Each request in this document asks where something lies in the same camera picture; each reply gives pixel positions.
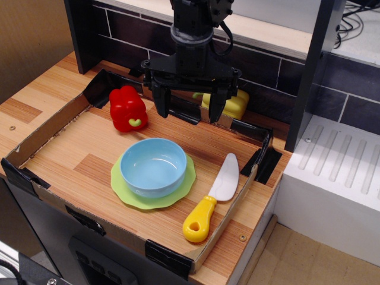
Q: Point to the red toy bell pepper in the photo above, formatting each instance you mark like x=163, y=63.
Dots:
x=127, y=109

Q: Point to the dark grey vertical post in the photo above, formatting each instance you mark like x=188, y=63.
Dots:
x=322, y=42

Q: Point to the grey toy oven front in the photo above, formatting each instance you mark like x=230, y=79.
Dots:
x=97, y=267

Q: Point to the light blue bowl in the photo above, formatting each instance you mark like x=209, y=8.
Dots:
x=154, y=167

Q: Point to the yellow handled toy knife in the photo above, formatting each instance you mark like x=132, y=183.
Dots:
x=196, y=226

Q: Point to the cardboard fence with black tape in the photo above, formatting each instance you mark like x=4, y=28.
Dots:
x=58, y=146

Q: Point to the white toy sink drainboard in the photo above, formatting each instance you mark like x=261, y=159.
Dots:
x=329, y=190

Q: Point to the yellow toy bell pepper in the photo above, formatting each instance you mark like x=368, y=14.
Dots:
x=235, y=107

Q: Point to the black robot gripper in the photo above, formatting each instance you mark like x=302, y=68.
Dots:
x=191, y=68

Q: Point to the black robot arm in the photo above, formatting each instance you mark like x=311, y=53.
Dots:
x=189, y=15

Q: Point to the light green plate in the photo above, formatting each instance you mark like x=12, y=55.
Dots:
x=121, y=189

